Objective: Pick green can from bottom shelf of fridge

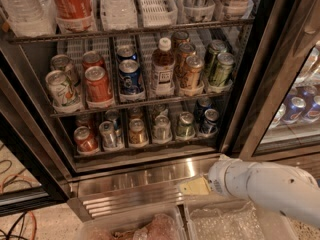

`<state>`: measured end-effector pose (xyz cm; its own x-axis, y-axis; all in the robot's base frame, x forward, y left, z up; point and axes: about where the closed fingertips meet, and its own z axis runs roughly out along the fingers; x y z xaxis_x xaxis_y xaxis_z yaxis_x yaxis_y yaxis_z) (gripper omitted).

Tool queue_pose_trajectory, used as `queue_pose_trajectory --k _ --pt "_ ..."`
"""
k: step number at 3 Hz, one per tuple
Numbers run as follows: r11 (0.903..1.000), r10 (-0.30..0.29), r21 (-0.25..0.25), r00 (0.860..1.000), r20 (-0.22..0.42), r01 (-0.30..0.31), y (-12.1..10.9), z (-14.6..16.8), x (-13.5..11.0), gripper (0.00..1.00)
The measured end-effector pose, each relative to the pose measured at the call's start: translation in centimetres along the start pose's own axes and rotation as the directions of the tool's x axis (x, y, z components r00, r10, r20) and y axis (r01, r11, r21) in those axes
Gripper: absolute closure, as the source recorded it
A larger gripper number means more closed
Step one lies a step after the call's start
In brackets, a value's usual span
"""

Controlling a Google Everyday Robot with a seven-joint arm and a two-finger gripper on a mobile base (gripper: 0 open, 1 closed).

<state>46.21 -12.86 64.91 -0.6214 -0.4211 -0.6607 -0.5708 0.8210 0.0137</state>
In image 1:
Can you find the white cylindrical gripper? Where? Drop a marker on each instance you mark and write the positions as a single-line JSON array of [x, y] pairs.
[[218, 179]]

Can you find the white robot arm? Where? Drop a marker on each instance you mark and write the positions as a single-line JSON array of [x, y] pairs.
[[289, 191]]

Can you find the green can bottom shelf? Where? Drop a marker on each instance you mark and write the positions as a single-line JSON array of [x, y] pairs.
[[185, 125]]

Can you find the blue can bottom front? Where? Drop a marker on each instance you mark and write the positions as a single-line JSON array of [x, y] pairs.
[[209, 122]]

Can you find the silver white can bottom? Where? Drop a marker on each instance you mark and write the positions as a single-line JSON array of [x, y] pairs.
[[162, 127]]

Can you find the gold can bottom front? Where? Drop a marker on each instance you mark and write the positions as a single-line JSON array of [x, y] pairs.
[[137, 132]]

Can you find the blue can bottom rear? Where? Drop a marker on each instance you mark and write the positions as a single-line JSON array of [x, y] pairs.
[[201, 105]]

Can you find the fridge glass door right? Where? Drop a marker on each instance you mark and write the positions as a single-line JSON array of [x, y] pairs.
[[302, 31]]

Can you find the silver can bottom front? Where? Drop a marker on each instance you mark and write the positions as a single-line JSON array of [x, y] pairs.
[[108, 134]]

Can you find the red can bottom front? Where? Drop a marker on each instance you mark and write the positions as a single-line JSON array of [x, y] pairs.
[[85, 139]]

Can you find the orange can middle front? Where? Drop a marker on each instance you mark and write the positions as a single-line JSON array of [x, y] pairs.
[[191, 72]]

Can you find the orange can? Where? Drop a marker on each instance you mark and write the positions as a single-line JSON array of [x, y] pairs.
[[179, 37], [191, 72], [183, 51]]

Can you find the green can middle front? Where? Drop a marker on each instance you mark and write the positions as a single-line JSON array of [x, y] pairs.
[[224, 67]]

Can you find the blue pepsi can front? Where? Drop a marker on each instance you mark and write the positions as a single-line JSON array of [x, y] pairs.
[[130, 77]]

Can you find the blue pepsi can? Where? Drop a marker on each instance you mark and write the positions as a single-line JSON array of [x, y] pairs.
[[126, 52], [130, 77]]

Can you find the red coke can front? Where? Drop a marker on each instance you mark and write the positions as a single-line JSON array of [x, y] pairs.
[[97, 84]]

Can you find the red coke can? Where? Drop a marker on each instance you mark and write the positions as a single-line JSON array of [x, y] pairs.
[[97, 84], [92, 58]]

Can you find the green can middle rear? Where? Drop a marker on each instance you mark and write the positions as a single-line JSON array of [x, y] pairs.
[[213, 49]]

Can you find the orange can middle rear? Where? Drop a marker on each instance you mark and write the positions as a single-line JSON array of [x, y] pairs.
[[179, 37]]

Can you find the blue pepsi can rear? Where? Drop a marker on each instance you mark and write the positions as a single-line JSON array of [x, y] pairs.
[[126, 52]]

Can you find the white 7up can front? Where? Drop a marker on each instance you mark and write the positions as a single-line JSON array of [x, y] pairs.
[[61, 89]]

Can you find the red coke can rear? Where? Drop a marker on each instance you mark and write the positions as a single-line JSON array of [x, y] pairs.
[[92, 58]]

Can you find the white empty shelf tray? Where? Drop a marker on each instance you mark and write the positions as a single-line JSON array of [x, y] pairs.
[[157, 13]]

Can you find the white can middle rear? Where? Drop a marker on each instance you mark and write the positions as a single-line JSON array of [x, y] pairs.
[[65, 63]]

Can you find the left clear plastic bin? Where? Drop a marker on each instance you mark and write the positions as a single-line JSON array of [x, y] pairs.
[[151, 222]]

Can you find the clear plastic bin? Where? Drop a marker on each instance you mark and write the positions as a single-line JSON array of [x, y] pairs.
[[216, 218], [151, 222]]

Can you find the right clear plastic bin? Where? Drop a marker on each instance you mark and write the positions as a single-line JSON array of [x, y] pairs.
[[216, 218]]

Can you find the tea bottle white cap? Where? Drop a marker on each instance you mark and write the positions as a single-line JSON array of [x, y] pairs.
[[163, 62]]

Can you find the clear water bottle centre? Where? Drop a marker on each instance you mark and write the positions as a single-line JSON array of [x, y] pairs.
[[118, 14]]

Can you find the clear water bottle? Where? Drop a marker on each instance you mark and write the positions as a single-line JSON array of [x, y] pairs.
[[30, 18], [118, 14]]

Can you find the red coke bottle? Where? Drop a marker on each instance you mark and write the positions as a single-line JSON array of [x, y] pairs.
[[73, 9]]

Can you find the clear water bottle left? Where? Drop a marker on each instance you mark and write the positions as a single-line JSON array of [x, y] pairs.
[[30, 18]]

